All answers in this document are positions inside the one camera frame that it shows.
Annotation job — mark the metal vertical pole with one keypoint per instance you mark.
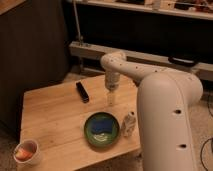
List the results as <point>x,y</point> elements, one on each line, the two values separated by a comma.
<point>80,39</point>

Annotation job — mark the small clear plastic bottle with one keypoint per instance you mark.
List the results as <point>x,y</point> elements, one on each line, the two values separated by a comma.
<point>128,124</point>

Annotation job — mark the black rectangular remote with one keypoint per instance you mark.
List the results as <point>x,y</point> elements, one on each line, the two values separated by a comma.
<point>82,92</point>

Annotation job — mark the blue sponge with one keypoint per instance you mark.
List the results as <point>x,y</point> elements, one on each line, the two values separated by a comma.
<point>103,126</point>

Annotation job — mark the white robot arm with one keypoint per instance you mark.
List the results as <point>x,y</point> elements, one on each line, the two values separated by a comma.
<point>164,96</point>

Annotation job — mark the orange object in cup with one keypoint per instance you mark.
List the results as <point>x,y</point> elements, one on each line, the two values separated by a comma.
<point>23,154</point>

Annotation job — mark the white cup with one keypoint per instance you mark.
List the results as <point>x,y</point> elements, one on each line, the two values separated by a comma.
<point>32,146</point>

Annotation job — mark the black handle on shelf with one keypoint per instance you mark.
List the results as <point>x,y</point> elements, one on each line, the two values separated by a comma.
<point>182,62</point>

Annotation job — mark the grey lower shelf beam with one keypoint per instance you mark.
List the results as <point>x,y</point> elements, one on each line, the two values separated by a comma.
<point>95,52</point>

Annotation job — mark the wooden table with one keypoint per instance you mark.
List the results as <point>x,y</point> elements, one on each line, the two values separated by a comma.
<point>55,116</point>

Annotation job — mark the green round plate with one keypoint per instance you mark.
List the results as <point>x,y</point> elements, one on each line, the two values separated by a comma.
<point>104,139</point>

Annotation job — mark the upper shelf board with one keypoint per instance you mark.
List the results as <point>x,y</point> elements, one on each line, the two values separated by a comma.
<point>142,8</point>

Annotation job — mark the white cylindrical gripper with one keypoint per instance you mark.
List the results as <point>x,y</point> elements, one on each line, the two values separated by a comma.
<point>111,83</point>

